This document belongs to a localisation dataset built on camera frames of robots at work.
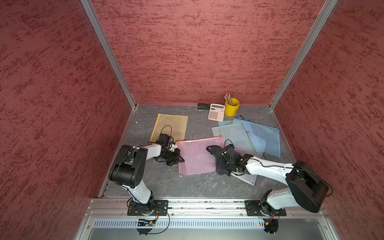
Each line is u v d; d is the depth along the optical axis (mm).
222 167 796
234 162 690
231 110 1120
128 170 467
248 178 840
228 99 1055
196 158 923
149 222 710
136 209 708
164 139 792
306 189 431
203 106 1178
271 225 701
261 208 659
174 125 1108
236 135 1033
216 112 1136
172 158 823
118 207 760
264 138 1033
